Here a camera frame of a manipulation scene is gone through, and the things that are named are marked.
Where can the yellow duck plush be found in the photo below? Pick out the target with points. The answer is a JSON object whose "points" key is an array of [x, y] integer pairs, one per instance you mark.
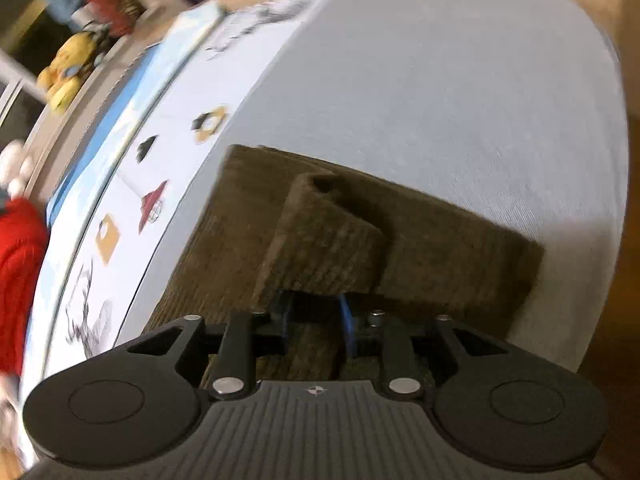
{"points": [[60, 82]]}

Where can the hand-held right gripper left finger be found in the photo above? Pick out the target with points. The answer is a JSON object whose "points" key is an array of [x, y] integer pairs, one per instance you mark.
{"points": [[282, 317]]}

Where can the white round plush toy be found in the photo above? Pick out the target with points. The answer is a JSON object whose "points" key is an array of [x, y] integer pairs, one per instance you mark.
{"points": [[12, 165]]}

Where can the blue white patterned blanket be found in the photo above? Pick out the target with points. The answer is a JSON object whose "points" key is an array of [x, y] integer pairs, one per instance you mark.
{"points": [[192, 27]]}

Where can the window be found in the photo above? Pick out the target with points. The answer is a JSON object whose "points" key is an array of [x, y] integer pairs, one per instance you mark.
{"points": [[20, 105]]}

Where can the yellow bear plush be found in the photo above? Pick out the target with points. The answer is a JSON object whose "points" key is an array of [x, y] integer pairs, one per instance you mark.
{"points": [[77, 50]]}

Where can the red folded blanket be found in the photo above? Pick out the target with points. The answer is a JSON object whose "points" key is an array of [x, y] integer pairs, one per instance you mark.
{"points": [[20, 270]]}

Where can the red patterned cushion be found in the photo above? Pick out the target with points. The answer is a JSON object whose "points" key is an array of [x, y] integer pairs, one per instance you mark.
{"points": [[107, 2]]}

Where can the printed lamp and deer sheet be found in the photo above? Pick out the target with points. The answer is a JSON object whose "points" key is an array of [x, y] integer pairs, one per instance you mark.
{"points": [[165, 110]]}

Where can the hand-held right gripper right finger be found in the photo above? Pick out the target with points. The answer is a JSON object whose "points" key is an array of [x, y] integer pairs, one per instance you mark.
{"points": [[347, 325]]}

